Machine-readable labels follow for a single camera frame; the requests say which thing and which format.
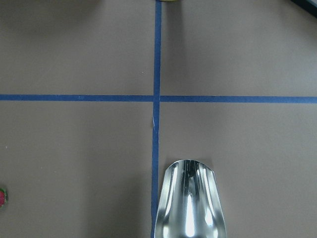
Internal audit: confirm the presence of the silver metal scoop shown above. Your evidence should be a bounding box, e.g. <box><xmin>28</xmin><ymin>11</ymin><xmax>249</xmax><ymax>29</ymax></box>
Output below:
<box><xmin>154</xmin><ymin>160</ymin><xmax>227</xmax><ymax>238</ymax></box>

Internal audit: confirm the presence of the red strawberry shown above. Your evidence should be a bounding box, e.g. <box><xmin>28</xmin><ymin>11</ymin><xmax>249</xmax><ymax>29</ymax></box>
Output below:
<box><xmin>0</xmin><ymin>188</ymin><xmax>8</xmax><ymax>208</ymax></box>

